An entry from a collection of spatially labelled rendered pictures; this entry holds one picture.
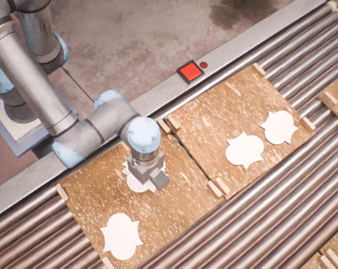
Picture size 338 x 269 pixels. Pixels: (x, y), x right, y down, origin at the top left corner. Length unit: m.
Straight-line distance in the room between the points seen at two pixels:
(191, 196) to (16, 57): 0.66
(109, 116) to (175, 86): 0.50
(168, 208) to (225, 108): 0.41
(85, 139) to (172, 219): 0.41
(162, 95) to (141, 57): 1.25
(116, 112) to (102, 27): 1.89
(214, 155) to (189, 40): 1.56
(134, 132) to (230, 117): 0.52
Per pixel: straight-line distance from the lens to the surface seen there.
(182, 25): 2.73
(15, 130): 1.35
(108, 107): 0.88
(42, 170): 1.24
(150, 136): 0.82
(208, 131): 1.23
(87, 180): 1.17
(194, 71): 1.35
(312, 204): 1.26
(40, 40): 1.09
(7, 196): 1.25
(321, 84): 1.48
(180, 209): 1.13
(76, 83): 2.47
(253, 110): 1.30
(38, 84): 0.84
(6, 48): 0.84
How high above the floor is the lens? 2.04
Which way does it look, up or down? 65 degrees down
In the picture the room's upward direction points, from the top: 5 degrees clockwise
